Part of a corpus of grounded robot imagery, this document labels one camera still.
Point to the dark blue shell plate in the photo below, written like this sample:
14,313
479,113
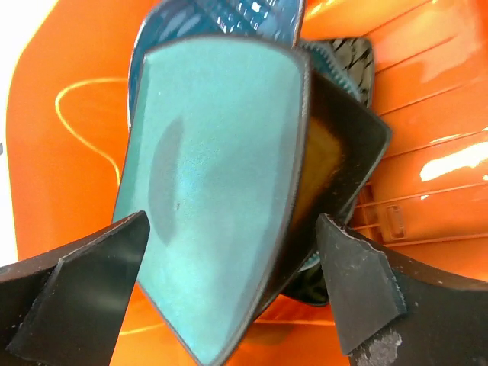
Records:
278,21

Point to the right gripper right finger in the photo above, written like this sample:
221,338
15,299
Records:
390,309

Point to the orange plastic bin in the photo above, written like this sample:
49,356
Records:
427,199

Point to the teal square plate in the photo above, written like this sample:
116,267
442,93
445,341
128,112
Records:
214,159

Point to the black and amber square plate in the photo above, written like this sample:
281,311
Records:
345,142

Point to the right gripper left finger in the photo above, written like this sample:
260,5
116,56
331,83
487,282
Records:
66,306

